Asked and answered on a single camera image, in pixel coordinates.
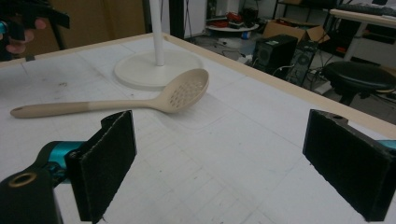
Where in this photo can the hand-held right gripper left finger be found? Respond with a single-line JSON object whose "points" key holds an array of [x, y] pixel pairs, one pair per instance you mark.
{"points": [[102, 168]]}

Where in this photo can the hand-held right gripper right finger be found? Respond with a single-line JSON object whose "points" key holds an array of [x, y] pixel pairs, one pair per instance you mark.
{"points": [[348, 161]]}

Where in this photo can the beige slotted spoon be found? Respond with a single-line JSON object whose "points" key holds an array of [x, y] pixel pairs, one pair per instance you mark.
{"points": [[130, 99]]}

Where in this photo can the black round stool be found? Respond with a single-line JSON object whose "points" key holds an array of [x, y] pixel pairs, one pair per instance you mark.
{"points": [[358, 79]]}

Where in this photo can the dark grey computer tower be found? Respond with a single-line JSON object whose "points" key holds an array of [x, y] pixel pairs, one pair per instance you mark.
{"points": [[301, 62]]}

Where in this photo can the white lamp stand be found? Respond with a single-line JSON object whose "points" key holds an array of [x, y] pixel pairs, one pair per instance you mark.
{"points": [[157, 67]]}

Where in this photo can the black computer tower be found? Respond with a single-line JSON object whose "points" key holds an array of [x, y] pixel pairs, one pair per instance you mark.
{"points": [[274, 56]]}

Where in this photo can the white desk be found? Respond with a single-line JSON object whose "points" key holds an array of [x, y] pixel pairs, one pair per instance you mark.
{"points": [[362, 28]]}

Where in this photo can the open cardboard box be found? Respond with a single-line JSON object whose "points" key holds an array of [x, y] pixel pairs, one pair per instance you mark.
{"points": [[295, 30]]}

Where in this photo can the white round side table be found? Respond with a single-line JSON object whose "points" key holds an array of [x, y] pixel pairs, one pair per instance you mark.
{"points": [[233, 27]]}

